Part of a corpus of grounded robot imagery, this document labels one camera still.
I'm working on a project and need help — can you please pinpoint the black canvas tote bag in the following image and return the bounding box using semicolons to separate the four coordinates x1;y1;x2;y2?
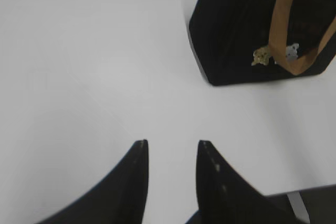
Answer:
188;0;335;86

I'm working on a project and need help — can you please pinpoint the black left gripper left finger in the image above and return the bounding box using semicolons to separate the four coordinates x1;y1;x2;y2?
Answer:
42;140;149;223

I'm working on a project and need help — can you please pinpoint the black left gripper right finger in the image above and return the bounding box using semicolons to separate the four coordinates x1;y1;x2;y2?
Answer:
187;140;301;223

